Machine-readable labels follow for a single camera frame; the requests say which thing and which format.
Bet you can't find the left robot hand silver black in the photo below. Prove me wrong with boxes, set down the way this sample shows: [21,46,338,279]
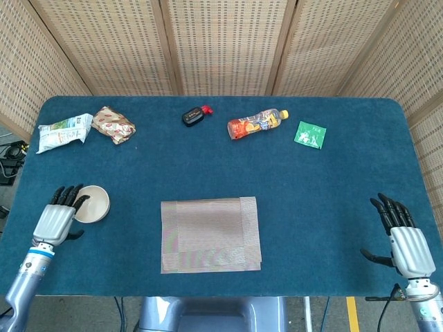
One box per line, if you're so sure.
[33,183,91,247]

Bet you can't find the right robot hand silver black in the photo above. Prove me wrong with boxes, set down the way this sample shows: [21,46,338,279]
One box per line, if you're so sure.
[359,192,436,279]

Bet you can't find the white bowl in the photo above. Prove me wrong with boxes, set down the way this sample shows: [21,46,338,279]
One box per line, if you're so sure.
[73,185,111,224]

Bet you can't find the brown woven placemat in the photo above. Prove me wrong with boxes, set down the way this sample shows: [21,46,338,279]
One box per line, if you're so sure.
[160,196,263,275]

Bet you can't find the white snack bag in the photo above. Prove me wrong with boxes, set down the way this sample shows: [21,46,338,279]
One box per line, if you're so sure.
[35,113,94,155]

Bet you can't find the gold red snack wrapper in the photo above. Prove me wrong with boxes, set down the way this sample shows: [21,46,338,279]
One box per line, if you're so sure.
[91,105,136,145]

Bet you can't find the white table leg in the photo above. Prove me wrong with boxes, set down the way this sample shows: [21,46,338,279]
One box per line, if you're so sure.
[302,296,313,332]

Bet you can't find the green tea sachet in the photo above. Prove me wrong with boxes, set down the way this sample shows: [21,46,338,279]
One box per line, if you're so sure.
[293,120,327,150]

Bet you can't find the black bottle red cap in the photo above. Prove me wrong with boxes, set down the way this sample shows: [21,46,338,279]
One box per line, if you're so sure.
[181,104,215,128]

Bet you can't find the blue-grey robot torso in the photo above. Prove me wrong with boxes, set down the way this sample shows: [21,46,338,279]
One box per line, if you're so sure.
[136,296,288,332]

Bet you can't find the orange drink bottle yellow cap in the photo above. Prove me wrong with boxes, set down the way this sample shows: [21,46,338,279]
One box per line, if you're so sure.
[227,109,290,141]

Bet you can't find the woven bamboo folding screen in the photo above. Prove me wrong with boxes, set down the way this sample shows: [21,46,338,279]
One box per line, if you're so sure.
[0,0,443,222]

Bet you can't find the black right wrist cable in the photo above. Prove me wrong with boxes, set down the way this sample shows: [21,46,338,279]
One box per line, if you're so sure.
[377,283,405,332]

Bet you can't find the black floor equipment with cables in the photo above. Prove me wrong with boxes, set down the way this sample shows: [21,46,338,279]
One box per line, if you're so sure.
[0,140,28,186]

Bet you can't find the blue hanging cable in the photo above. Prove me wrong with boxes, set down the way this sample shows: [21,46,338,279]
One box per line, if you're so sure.
[114,296,126,332]
[320,296,332,332]

